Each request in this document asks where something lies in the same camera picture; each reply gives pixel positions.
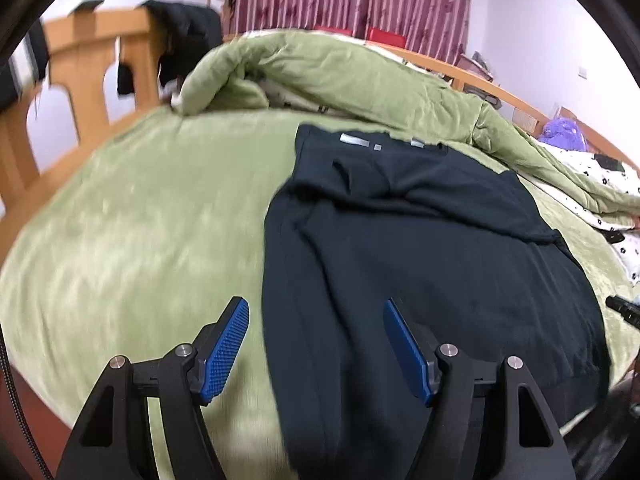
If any white floral pillow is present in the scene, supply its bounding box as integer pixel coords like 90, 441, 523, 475
600, 227, 640, 286

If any black braided cable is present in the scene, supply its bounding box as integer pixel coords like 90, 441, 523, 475
0, 330, 53, 480

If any green quilt with floral lining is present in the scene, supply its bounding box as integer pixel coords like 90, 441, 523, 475
172, 30, 640, 231

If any person's dark clothing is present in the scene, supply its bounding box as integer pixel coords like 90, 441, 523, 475
560, 370, 640, 480

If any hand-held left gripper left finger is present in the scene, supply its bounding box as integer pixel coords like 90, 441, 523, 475
57, 296, 250, 480

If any pile of boxes and papers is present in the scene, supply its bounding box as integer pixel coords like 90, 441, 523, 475
457, 51, 501, 96

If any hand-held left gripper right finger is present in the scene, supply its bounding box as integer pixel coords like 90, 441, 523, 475
382, 297, 576, 480

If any purple plush toy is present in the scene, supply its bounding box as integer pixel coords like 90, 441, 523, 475
537, 116, 587, 153

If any green bed sheet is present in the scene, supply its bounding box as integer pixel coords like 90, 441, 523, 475
0, 107, 640, 480

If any black jacket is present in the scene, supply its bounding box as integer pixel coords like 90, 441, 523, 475
116, 0, 223, 103

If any wooden bed frame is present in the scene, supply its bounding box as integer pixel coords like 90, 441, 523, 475
0, 7, 640, 221

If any black sweatshirt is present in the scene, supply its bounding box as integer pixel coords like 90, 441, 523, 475
261, 124, 613, 480

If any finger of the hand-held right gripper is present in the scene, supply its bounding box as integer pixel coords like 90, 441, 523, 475
605, 295, 640, 331

